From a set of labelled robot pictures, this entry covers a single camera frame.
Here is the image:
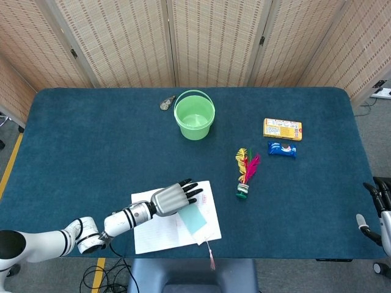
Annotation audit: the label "thin black power cable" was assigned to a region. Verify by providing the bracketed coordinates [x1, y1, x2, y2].
[354, 97, 377, 117]

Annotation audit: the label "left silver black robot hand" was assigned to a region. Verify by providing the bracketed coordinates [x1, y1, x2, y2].
[150, 178, 204, 218]

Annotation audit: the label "white paper notebook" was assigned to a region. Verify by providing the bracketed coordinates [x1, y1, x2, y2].
[131, 180, 222, 255]

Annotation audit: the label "light blue tasselled bookmark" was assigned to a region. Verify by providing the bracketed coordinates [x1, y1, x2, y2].
[177, 204, 216, 271]

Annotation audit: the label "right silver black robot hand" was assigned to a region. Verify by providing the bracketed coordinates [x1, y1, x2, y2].
[356, 176, 391, 248]

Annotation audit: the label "green plastic bucket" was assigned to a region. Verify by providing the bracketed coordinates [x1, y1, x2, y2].
[173, 89, 216, 142]

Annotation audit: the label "dark blue tablecloth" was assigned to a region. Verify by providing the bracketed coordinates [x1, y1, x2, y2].
[0, 87, 389, 260]

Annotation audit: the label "white power strip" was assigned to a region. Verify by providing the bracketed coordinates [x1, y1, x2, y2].
[370, 87, 391, 99]

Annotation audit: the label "woven folding screen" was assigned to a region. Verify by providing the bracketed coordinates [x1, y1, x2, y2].
[0, 0, 391, 129]

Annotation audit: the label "yellow cardboard box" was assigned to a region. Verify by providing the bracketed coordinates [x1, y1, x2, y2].
[263, 118, 303, 142]

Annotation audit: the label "small metal keychain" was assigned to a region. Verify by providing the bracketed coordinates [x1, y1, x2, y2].
[159, 95, 177, 111]

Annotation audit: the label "black floor cables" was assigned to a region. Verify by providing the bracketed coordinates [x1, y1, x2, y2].
[79, 242, 141, 293]

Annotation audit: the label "blue cookie packet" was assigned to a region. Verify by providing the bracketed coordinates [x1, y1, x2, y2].
[267, 140, 298, 161]

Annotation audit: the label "dark blue robot torso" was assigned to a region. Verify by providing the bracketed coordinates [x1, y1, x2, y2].
[127, 258, 259, 293]

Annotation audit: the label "colourful feather shuttlecock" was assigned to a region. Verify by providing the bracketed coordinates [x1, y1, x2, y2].
[235, 147, 261, 201]

